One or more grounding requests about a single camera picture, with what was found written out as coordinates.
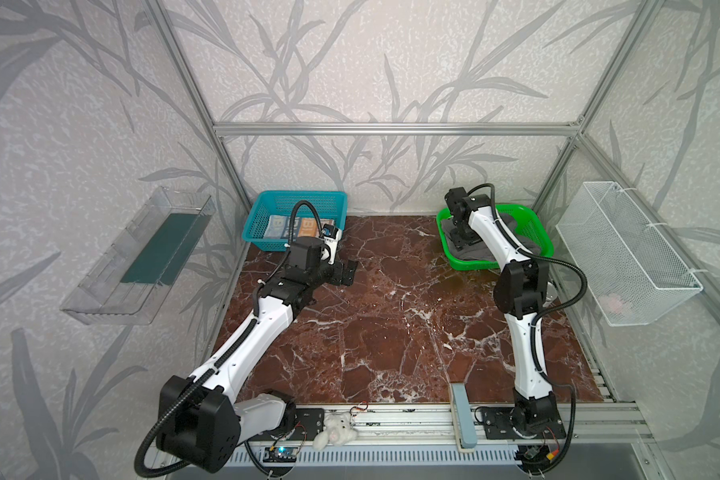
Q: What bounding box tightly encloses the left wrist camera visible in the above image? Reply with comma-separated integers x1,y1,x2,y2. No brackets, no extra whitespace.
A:
320,223,343,265

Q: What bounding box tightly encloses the teal plastic basket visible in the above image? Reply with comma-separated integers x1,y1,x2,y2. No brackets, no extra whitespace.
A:
242,190,348,252

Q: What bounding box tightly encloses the white plush toy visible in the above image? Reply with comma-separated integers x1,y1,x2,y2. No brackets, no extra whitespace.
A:
312,412,358,451

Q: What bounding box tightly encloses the green plastic basket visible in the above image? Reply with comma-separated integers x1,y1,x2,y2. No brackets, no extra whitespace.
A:
436,204,554,271

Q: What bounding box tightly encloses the green lit circuit board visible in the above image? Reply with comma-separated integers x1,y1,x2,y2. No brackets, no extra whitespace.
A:
262,446,300,464

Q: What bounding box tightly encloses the grey blue sponge block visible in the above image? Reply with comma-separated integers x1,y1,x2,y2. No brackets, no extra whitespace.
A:
449,383,478,453

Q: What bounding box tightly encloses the clear plastic wall bin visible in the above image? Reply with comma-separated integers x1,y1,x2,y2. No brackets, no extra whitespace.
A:
61,187,216,326

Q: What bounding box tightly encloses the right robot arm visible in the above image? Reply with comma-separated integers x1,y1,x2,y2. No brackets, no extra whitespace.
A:
444,183,587,438

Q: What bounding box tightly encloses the pink item in wire basket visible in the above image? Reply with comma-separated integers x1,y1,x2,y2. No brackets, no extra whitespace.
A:
598,293,632,316

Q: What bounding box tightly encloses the white wire mesh basket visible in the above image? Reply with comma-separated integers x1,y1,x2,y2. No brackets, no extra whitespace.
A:
556,181,703,327

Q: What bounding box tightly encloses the grey towel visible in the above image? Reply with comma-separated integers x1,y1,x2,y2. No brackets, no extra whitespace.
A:
440,217,542,263

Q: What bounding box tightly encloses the printed rabbit towel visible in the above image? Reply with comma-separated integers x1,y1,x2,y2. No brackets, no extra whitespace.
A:
263,215,320,240

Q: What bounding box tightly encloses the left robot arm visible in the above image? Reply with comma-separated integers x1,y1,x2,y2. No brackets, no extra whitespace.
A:
134,199,357,479

